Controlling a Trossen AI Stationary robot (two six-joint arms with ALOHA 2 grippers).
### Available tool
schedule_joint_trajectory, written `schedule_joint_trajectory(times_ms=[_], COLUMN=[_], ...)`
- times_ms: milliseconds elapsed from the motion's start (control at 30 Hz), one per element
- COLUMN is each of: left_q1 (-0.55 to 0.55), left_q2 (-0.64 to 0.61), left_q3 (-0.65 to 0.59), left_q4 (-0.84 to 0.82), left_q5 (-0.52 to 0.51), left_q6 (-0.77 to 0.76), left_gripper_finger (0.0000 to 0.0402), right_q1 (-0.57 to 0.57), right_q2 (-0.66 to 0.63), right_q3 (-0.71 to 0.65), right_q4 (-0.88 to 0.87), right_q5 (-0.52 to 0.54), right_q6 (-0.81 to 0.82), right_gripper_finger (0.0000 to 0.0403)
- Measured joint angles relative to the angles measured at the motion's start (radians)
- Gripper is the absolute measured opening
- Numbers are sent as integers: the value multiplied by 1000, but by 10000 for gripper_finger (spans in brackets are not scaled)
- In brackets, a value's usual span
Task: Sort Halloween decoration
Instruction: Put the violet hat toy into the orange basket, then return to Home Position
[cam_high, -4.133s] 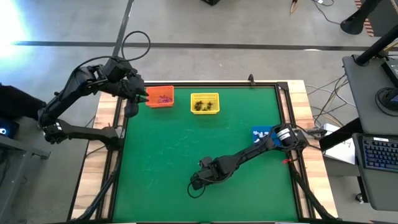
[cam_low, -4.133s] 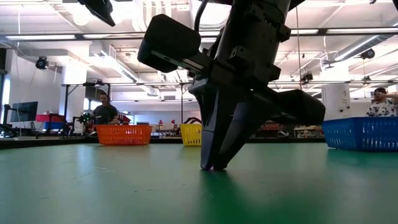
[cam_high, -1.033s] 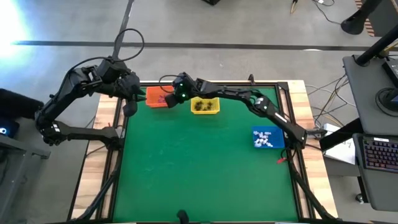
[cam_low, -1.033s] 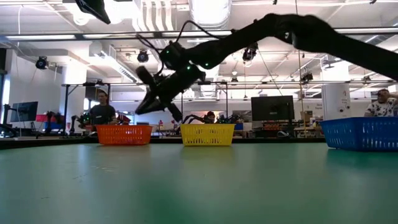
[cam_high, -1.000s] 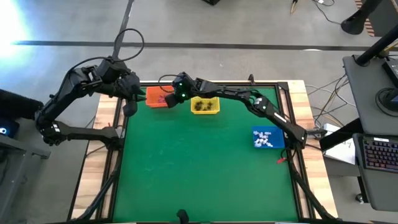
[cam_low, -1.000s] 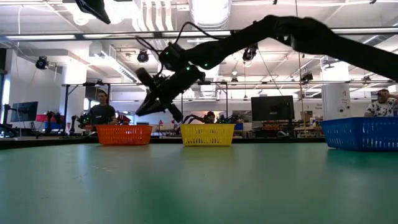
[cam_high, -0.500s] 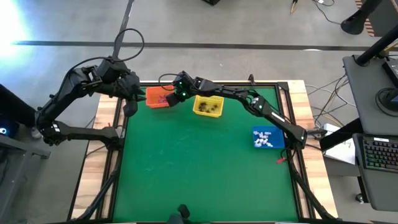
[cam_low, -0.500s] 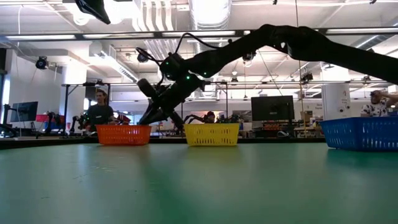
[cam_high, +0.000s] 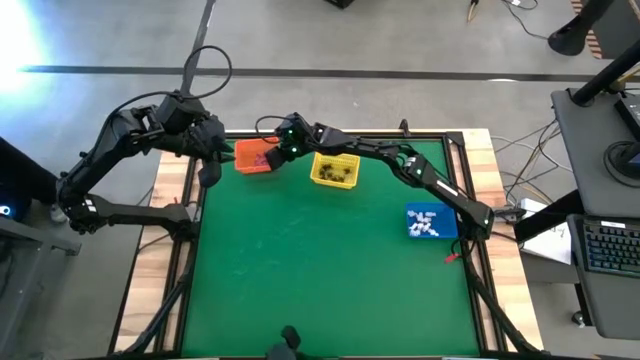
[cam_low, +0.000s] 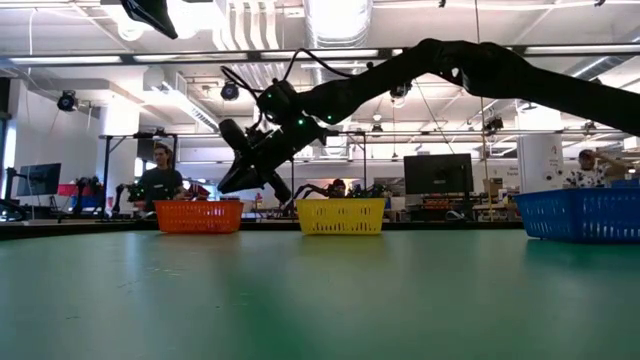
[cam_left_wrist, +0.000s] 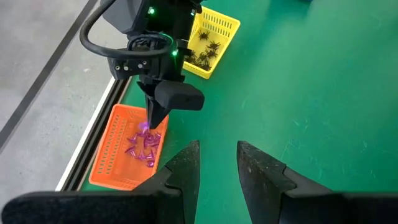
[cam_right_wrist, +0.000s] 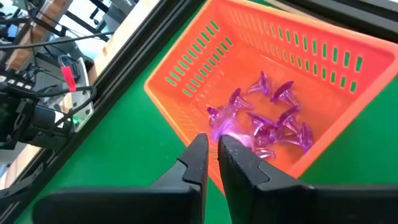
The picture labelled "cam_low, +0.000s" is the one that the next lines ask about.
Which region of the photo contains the large black monitor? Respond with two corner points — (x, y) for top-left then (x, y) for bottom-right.
(403, 153), (475, 197)

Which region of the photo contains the black aluminium table frame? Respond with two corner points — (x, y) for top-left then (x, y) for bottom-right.
(0, 218), (526, 241)

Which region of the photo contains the small black monitor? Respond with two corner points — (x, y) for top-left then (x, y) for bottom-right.
(17, 162), (63, 197)

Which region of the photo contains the black overhead frame beam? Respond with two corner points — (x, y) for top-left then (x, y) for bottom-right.
(0, 43), (640, 69)

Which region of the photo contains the black neighbouring rig frame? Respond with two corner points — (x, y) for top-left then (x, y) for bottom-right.
(288, 129), (369, 201)
(98, 130), (179, 221)

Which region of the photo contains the blue plastic basket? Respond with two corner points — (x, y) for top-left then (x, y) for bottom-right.
(513, 187), (640, 245)

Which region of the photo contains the white round column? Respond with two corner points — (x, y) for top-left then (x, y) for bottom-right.
(516, 107), (566, 196)

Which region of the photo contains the thin vertical cable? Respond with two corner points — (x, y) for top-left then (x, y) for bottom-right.
(473, 0), (495, 224)

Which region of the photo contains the white ceiling pipe bundle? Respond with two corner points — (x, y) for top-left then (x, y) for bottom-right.
(212, 0), (306, 134)

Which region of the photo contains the red storage bin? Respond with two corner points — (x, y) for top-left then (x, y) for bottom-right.
(56, 183), (106, 198)

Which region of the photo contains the green table mat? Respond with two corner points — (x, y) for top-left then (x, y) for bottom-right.
(0, 228), (640, 360)

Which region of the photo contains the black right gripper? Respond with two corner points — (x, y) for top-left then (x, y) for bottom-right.
(217, 117), (331, 205)

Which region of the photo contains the black overhead rig camera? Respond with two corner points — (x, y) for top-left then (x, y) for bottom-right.
(388, 79), (415, 100)

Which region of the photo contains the orange plastic basket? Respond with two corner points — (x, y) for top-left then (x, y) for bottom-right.
(153, 199), (245, 235)

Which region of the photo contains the white LED light strip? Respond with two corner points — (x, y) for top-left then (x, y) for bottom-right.
(7, 54), (124, 65)
(524, 45), (640, 56)
(132, 51), (249, 63)
(259, 48), (380, 60)

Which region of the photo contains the white rectangular air duct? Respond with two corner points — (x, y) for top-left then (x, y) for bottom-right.
(142, 68), (256, 156)

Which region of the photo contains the black camera cable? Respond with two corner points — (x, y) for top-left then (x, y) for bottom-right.
(413, 82), (455, 155)

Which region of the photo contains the silver ventilation duct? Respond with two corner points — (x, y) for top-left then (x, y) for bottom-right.
(569, 54), (640, 84)
(303, 0), (375, 157)

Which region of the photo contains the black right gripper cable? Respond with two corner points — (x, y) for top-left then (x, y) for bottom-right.
(219, 47), (374, 101)

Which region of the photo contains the yellow plastic basket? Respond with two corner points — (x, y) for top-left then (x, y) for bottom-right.
(295, 197), (387, 236)

